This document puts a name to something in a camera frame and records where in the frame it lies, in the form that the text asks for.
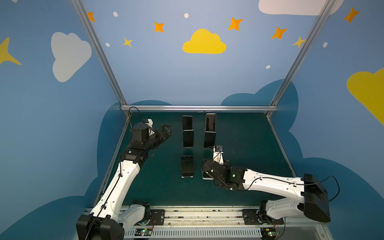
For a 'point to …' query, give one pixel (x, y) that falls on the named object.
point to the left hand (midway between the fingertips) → (171, 131)
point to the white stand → (186, 176)
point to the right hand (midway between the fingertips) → (210, 159)
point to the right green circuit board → (268, 232)
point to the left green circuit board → (143, 231)
